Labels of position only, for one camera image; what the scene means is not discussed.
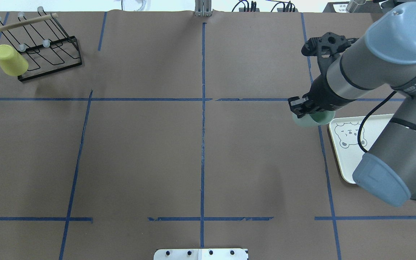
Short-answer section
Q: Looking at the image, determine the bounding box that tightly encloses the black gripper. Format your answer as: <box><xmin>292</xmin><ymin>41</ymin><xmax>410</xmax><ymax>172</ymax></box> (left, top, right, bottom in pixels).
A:
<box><xmin>288</xmin><ymin>78</ymin><xmax>354</xmax><ymax>118</ymax></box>

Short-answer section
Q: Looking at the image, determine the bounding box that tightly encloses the pale green cup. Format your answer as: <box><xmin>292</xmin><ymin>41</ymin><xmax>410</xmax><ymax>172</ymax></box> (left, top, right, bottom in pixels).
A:
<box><xmin>292</xmin><ymin>111</ymin><xmax>336</xmax><ymax>128</ymax></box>

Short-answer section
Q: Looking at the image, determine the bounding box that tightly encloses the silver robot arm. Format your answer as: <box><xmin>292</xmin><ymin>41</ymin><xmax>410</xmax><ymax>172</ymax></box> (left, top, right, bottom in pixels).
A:
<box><xmin>288</xmin><ymin>1</ymin><xmax>416</xmax><ymax>207</ymax></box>

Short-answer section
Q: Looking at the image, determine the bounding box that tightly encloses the pale yellow bear tray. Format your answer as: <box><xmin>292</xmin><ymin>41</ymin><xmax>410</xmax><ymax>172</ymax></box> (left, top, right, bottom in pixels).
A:
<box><xmin>328</xmin><ymin>114</ymin><xmax>393</xmax><ymax>184</ymax></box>

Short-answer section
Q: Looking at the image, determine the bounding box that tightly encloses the metal cup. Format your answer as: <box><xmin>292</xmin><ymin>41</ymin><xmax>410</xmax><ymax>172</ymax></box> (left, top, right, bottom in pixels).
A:
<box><xmin>346</xmin><ymin>0</ymin><xmax>367</xmax><ymax>13</ymax></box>

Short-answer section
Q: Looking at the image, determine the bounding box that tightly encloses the yellow cup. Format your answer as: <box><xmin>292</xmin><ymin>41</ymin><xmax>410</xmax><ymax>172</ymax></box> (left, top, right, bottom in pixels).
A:
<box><xmin>0</xmin><ymin>44</ymin><xmax>29</xmax><ymax>76</ymax></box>

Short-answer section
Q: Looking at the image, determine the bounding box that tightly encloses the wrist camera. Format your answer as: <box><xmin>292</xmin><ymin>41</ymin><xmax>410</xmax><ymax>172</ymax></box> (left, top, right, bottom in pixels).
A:
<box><xmin>301</xmin><ymin>32</ymin><xmax>358</xmax><ymax>75</ymax></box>

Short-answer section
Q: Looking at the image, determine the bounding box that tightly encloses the camera cable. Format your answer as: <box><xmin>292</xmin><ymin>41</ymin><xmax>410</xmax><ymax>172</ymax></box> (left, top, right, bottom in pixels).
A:
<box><xmin>357</xmin><ymin>90</ymin><xmax>398</xmax><ymax>154</ymax></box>

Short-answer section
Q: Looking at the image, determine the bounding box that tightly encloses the aluminium frame post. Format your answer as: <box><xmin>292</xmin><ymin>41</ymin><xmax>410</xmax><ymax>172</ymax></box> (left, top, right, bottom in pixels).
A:
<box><xmin>194</xmin><ymin>0</ymin><xmax>213</xmax><ymax>17</ymax></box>

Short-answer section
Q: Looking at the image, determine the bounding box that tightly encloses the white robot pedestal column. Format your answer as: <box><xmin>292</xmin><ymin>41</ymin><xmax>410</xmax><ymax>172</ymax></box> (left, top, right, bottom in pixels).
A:
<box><xmin>153</xmin><ymin>248</ymin><xmax>249</xmax><ymax>260</ymax></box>

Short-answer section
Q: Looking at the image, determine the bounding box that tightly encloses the black wire cup rack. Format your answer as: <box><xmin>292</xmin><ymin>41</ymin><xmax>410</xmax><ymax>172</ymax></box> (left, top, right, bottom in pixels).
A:
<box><xmin>0</xmin><ymin>6</ymin><xmax>83</xmax><ymax>82</ymax></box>

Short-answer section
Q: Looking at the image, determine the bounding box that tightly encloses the wooden rack handle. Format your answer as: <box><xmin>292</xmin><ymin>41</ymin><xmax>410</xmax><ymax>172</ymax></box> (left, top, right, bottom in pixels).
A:
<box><xmin>0</xmin><ymin>13</ymin><xmax>59</xmax><ymax>32</ymax></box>

